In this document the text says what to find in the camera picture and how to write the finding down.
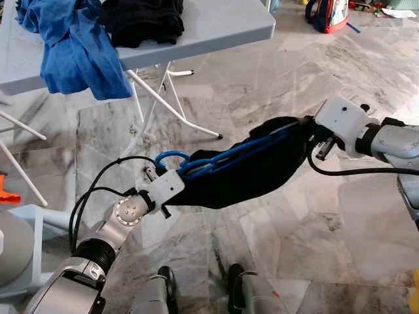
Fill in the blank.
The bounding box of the blue plastic hanger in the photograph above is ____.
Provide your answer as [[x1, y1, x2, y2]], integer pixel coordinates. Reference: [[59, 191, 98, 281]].
[[180, 128, 295, 183], [154, 121, 308, 181]]

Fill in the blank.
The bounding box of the dark navy garment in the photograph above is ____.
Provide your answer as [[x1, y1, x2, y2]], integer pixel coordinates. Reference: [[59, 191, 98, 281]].
[[167, 116, 316, 210], [100, 0, 186, 48]]

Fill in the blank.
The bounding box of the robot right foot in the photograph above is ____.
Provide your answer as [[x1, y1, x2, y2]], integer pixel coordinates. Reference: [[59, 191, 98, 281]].
[[226, 263, 289, 314]]

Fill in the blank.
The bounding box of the pale plastic laundry basket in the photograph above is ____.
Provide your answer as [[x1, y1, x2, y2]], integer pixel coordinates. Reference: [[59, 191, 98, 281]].
[[0, 204, 74, 303]]

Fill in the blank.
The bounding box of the orange cloth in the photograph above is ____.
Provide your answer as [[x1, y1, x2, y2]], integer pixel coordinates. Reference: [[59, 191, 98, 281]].
[[0, 173, 22, 205]]

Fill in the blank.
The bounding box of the pale plastic folding table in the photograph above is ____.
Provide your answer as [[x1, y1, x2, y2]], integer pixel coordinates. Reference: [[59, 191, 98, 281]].
[[0, 0, 277, 158]]

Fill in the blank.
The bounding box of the blue shirt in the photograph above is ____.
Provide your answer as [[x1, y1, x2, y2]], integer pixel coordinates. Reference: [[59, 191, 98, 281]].
[[14, 0, 134, 101]]

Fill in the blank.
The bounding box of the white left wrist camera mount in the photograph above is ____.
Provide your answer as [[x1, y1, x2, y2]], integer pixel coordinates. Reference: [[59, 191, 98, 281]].
[[145, 170, 186, 207]]

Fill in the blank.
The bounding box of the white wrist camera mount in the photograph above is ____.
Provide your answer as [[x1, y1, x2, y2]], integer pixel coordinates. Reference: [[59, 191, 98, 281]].
[[145, 170, 186, 207], [314, 97, 371, 159]]

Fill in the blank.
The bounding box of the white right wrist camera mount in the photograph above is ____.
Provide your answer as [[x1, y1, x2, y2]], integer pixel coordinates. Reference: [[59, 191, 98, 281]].
[[314, 97, 371, 159]]

